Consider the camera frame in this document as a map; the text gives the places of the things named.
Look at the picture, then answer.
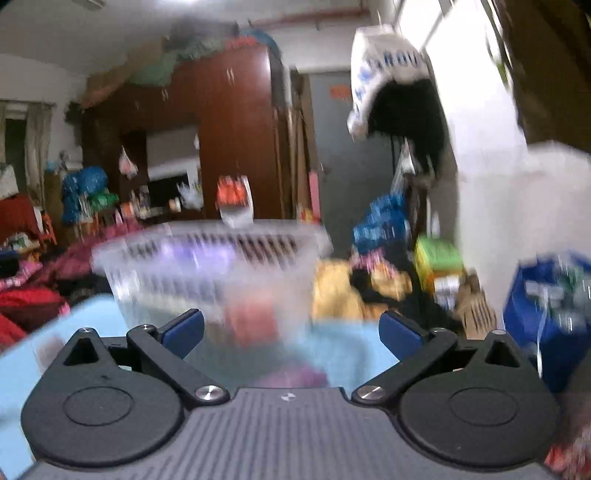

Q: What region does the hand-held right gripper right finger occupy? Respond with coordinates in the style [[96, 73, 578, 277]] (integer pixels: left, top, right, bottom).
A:
[[352, 309, 526, 409]]

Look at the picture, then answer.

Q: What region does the brown wooden wardrobe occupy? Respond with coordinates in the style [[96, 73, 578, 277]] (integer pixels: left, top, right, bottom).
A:
[[82, 44, 296, 222]]

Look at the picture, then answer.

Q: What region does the orange and white box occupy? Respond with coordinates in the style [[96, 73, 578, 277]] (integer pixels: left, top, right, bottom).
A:
[[216, 174, 254, 228]]

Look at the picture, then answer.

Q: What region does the stack of blue packets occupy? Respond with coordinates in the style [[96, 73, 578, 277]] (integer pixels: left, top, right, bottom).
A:
[[352, 194, 411, 256]]

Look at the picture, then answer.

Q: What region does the blue bag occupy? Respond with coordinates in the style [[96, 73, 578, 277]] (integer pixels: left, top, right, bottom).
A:
[[61, 166, 110, 224]]

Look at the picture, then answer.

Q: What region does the yellow cloth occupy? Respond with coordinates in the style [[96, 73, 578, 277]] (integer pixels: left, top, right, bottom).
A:
[[313, 261, 413, 324]]

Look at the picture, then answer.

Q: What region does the white cloth with blue print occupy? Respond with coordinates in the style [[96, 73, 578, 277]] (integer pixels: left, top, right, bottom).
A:
[[346, 25, 432, 141]]

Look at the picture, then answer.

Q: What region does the grey door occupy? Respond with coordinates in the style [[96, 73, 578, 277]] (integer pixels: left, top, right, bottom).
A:
[[308, 70, 398, 222]]

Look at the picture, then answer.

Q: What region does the green box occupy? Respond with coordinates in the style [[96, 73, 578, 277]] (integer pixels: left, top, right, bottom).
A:
[[414, 237, 466, 296]]

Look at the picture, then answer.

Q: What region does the white hanging cloth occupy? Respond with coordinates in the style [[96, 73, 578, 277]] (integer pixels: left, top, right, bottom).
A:
[[422, 0, 591, 315]]

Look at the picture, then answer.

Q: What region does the translucent plastic basket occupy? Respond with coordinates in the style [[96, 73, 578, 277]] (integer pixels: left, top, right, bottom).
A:
[[91, 220, 334, 344]]

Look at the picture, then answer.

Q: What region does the blue storage bin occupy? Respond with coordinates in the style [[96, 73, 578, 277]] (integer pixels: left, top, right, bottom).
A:
[[502, 251, 591, 394]]

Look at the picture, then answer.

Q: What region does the red patterned blanket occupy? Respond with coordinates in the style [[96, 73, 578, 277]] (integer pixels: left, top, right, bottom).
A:
[[0, 222, 144, 344]]

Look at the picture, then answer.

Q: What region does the pink object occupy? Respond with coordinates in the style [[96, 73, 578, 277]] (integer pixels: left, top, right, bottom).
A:
[[225, 298, 280, 344]]

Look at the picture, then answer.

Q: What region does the black hanging garment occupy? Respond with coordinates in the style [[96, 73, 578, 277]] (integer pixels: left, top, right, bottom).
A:
[[367, 79, 451, 181]]

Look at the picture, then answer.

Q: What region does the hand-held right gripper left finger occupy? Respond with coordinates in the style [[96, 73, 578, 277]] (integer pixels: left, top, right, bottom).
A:
[[62, 308, 232, 409]]

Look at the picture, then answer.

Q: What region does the pile of cloth bundles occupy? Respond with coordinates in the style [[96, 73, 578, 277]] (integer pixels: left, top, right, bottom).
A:
[[83, 18, 282, 109]]

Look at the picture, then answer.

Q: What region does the white plastic bag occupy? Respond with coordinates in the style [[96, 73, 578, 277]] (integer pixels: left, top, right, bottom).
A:
[[119, 147, 140, 179]]

